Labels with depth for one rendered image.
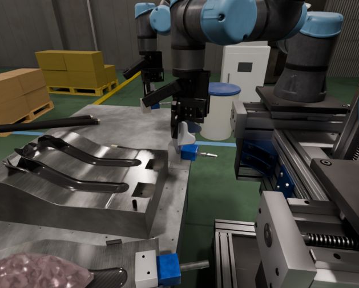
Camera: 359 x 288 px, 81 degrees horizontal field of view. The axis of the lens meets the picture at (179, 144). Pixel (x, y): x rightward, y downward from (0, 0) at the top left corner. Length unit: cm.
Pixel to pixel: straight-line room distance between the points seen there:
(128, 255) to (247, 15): 46
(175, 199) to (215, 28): 45
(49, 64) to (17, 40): 364
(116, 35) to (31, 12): 247
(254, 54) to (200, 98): 297
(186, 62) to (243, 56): 297
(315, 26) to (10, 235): 93
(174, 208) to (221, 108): 193
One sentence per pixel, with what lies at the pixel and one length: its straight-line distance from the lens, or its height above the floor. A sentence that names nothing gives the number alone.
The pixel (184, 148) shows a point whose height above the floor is 95.
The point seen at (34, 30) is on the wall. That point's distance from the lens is 813.
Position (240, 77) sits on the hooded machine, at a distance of 347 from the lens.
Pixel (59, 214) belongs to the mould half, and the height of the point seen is 85.
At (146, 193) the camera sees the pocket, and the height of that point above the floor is 86.
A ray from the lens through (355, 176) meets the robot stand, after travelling 42.
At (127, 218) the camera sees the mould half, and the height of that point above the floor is 87.
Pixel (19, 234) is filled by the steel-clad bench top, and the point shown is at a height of 80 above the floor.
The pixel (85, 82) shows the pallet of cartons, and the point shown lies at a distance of 464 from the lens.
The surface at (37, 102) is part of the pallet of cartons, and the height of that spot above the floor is 20.
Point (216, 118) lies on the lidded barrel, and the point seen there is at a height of 30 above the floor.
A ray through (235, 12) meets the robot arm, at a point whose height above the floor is 125.
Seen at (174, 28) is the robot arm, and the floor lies 123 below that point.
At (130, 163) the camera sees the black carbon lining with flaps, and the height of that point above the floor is 88.
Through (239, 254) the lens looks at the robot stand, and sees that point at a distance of 127.
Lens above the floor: 124
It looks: 30 degrees down
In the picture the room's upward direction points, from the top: straight up
